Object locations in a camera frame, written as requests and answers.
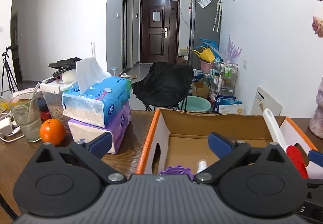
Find yellow bag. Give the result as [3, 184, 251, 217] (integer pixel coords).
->
[192, 47, 215, 63]

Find orange fruit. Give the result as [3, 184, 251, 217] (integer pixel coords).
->
[40, 118, 66, 146]

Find metal wire rack cart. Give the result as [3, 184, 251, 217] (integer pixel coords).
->
[209, 62, 239, 99]

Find clear drinking glass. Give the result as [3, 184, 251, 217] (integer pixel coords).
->
[8, 93, 42, 143]

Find purple tissue pack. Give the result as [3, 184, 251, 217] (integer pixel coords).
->
[68, 100, 131, 154]

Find black handheld tool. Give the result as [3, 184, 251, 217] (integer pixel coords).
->
[42, 67, 76, 84]

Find red and black box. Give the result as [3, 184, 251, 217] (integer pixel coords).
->
[38, 98, 52, 121]

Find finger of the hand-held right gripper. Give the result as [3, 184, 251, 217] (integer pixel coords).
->
[305, 178, 323, 193]
[308, 150, 323, 162]

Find grey refrigerator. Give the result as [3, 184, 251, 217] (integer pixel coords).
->
[189, 0, 222, 69]

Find green plastic basin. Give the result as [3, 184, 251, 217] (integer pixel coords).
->
[185, 96, 212, 113]

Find black folding chair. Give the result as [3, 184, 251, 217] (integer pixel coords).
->
[131, 62, 195, 111]

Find white printed sack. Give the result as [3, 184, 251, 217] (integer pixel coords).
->
[219, 104, 245, 115]

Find white brush with red bristles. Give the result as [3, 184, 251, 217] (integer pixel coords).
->
[262, 108, 323, 179]

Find white bowl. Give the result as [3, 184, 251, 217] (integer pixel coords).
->
[62, 70, 77, 82]

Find clear food container white lid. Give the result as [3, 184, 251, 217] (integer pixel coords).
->
[40, 80, 77, 129]

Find flat black device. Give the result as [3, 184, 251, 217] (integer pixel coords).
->
[48, 57, 82, 69]

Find blue and white package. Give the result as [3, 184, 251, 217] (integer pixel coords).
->
[192, 70, 206, 84]

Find blue printed sack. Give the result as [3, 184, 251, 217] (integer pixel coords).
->
[214, 95, 242, 113]

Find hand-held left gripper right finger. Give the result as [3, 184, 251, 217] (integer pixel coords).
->
[193, 132, 294, 186]

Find flat white box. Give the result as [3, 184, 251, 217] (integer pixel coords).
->
[13, 88, 42, 99]

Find dark brown entrance door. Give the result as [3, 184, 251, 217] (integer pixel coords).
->
[139, 0, 181, 64]

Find blue bag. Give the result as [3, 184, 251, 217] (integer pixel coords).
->
[198, 38, 220, 55]

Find pink plastic bucket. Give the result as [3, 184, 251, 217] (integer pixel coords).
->
[200, 60, 215, 74]

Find white board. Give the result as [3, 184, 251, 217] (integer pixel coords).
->
[254, 84, 282, 116]

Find grey interior door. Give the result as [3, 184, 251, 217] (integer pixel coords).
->
[122, 0, 134, 70]

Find purple fairy wings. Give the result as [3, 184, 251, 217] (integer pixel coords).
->
[226, 34, 242, 63]

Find white folded umbrella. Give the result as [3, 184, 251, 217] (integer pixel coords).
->
[213, 0, 219, 32]
[216, 0, 224, 32]

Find white charger adapter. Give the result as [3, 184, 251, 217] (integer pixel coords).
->
[0, 119, 13, 137]

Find small dried pink rose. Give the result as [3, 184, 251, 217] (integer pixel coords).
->
[311, 15, 323, 39]

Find purple ribbed lid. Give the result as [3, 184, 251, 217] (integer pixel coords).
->
[159, 166, 195, 177]

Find small white spray bottle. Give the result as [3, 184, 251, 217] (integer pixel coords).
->
[196, 160, 209, 174]

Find white cable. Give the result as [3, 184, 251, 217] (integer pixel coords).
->
[0, 125, 24, 142]

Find orange-edged cardboard box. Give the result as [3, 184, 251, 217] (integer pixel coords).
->
[136, 108, 319, 175]

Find clear drinking straw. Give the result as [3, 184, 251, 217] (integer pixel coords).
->
[28, 82, 41, 118]

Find blue tissue pack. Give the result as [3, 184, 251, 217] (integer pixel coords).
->
[62, 58, 132, 128]

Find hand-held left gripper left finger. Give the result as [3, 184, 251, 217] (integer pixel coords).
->
[36, 132, 127, 185]

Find black tripod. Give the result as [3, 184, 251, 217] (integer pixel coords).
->
[1, 46, 18, 98]

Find small brown cardboard box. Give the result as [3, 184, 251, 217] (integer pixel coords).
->
[192, 81, 210, 99]

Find brown cardboard carton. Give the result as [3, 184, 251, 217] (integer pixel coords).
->
[177, 48, 190, 65]

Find pink textured vase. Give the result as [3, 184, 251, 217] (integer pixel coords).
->
[308, 88, 323, 136]

